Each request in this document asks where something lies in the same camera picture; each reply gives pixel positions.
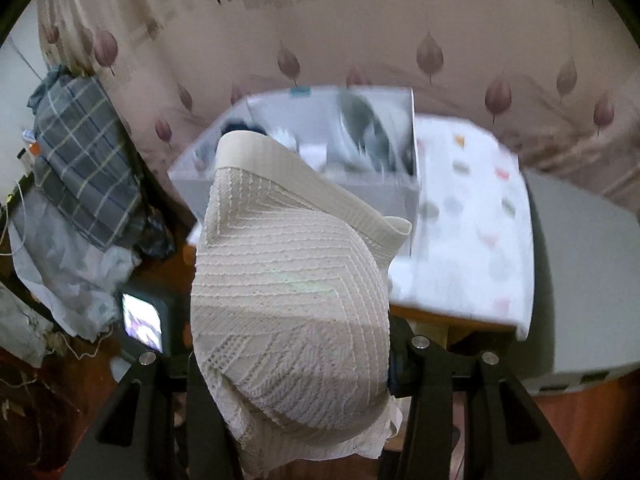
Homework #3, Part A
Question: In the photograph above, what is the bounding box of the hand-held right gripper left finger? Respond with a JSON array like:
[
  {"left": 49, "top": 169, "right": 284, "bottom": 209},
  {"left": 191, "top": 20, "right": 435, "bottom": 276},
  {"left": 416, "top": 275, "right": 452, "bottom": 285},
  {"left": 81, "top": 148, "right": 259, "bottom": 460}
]
[{"left": 60, "top": 350, "right": 241, "bottom": 480}]

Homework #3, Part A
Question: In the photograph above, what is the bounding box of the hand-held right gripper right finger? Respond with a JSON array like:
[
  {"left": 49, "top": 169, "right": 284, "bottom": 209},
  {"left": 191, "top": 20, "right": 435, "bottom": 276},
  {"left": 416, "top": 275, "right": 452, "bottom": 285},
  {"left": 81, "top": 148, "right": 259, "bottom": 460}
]
[{"left": 377, "top": 316, "right": 581, "bottom": 480}]

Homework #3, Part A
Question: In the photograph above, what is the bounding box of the white ribbed underwear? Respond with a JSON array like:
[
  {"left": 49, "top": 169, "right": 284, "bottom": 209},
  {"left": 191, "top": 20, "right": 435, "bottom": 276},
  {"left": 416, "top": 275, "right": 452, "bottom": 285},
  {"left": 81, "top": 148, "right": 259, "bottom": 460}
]
[{"left": 190, "top": 130, "right": 413, "bottom": 478}]

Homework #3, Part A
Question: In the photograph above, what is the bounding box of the white shoe box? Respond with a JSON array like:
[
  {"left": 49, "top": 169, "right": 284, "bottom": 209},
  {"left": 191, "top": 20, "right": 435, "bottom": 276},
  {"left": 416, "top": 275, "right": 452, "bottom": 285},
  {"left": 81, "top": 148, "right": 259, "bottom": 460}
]
[{"left": 167, "top": 85, "right": 421, "bottom": 261}]

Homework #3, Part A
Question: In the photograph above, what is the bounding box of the brown wooden nightstand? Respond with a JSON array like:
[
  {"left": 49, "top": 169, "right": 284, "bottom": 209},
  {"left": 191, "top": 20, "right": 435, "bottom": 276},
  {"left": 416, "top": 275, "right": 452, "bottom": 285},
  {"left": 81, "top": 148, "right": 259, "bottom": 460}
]
[{"left": 182, "top": 230, "right": 518, "bottom": 348}]

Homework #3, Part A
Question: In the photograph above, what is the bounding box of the dark blue packet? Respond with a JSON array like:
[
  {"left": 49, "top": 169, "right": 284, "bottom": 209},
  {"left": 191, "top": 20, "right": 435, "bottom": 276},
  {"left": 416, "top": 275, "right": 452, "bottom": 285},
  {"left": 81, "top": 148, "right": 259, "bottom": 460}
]
[{"left": 137, "top": 207, "right": 176, "bottom": 261}]

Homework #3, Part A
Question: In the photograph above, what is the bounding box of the white floral cloth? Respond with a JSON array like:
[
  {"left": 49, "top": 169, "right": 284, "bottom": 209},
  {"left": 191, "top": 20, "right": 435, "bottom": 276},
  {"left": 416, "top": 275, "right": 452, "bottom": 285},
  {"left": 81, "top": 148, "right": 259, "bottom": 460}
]
[{"left": 10, "top": 185, "right": 143, "bottom": 341}]

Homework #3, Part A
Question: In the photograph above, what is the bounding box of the beige floral cloth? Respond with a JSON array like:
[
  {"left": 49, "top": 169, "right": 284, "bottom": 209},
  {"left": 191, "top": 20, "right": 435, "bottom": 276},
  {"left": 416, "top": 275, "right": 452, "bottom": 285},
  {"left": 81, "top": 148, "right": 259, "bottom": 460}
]
[{"left": 0, "top": 280, "right": 56, "bottom": 368}]

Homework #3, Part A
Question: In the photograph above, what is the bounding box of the grey plaid cloth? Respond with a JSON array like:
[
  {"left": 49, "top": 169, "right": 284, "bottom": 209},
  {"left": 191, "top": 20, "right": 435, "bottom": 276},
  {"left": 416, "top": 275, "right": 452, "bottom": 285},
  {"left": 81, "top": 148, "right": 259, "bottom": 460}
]
[{"left": 27, "top": 65, "right": 176, "bottom": 261}]

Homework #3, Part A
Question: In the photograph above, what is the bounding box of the leaf printed curtain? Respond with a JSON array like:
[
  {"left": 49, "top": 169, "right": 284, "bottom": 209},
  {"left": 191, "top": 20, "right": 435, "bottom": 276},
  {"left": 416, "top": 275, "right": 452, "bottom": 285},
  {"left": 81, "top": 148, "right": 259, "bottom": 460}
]
[{"left": 35, "top": 0, "right": 640, "bottom": 201}]

